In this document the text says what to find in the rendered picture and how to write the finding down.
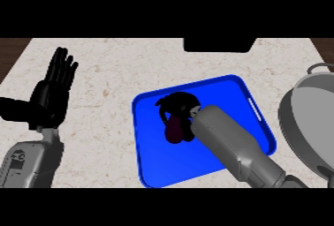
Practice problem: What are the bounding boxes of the blue tray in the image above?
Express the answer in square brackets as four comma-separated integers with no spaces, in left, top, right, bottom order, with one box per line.
[130,74,278,189]

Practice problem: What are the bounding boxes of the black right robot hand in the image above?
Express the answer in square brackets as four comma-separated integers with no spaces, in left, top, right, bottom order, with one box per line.
[154,91,202,143]

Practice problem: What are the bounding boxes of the dark purple eggplant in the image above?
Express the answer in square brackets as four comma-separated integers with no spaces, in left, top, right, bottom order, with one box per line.
[164,114,185,145]

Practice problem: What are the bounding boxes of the black appliance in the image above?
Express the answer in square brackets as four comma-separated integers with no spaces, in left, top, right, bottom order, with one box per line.
[183,37,259,54]

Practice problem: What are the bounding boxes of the grey metal pot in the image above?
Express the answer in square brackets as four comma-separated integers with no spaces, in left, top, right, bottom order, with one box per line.
[278,62,334,189]

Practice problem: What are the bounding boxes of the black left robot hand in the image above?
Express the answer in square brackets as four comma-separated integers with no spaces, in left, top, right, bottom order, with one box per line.
[0,46,80,131]

